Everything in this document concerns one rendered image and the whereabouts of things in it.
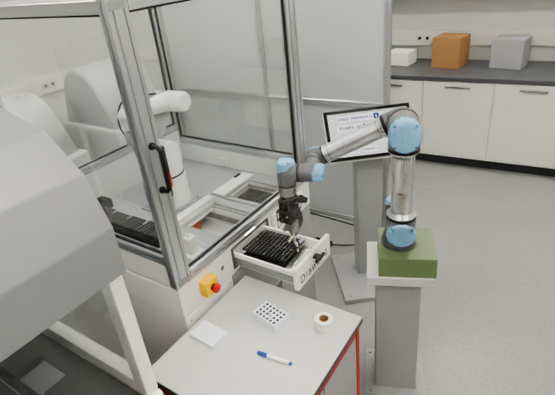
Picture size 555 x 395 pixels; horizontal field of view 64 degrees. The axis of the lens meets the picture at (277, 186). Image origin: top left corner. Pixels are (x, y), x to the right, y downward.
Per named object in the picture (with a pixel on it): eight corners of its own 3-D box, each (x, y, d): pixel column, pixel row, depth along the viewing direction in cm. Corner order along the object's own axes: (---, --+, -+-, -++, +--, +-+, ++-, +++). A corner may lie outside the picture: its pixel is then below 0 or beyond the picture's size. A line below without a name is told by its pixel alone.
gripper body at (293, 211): (277, 222, 188) (273, 197, 183) (287, 213, 195) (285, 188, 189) (291, 226, 184) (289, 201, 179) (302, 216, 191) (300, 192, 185)
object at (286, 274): (324, 252, 204) (324, 240, 202) (296, 285, 186) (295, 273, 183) (254, 231, 225) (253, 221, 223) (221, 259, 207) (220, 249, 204)
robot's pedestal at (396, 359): (419, 353, 251) (428, 241, 216) (426, 401, 225) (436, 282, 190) (365, 349, 257) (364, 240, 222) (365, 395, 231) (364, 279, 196)
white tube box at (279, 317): (289, 321, 179) (288, 313, 177) (275, 333, 173) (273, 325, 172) (268, 306, 187) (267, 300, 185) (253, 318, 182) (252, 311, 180)
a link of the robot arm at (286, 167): (294, 164, 173) (272, 164, 175) (296, 189, 178) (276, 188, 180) (297, 155, 180) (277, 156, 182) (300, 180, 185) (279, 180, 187)
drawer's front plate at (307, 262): (330, 254, 205) (329, 233, 200) (298, 292, 185) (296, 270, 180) (327, 253, 206) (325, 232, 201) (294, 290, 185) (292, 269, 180)
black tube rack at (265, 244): (305, 251, 206) (304, 240, 203) (285, 273, 193) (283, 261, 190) (265, 240, 217) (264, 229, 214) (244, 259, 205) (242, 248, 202)
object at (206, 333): (228, 335, 175) (227, 331, 174) (212, 349, 169) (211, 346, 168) (205, 322, 182) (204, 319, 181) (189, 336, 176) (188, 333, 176)
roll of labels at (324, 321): (312, 330, 173) (312, 322, 171) (318, 317, 178) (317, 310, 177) (330, 334, 170) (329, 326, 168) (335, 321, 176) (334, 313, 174)
